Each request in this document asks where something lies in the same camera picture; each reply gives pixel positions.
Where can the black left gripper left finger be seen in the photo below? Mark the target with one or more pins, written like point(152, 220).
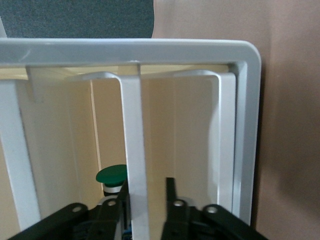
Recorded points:
point(102, 217)

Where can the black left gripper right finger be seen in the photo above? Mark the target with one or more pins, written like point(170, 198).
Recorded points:
point(177, 220)

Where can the green mushroom push button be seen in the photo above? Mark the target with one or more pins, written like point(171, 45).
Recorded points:
point(110, 175)

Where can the brown table cover sheet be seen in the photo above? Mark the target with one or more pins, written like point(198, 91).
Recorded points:
point(287, 125)

